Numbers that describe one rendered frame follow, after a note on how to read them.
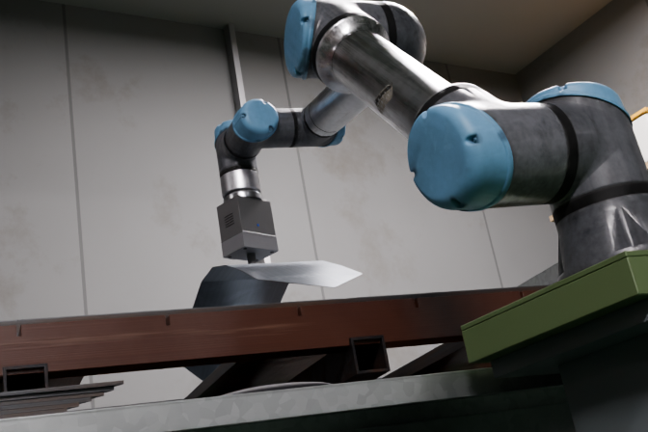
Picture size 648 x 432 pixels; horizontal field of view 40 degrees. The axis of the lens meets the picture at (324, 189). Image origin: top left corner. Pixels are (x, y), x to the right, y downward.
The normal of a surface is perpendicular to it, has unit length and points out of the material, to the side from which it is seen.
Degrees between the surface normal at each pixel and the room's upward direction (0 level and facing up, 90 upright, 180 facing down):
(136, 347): 90
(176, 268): 90
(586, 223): 75
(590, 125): 85
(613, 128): 91
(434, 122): 98
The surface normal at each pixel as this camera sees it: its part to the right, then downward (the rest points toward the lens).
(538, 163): 0.43, 0.19
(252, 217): 0.69, -0.38
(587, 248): -0.73, -0.37
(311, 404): 0.35, -0.40
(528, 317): -0.86, -0.05
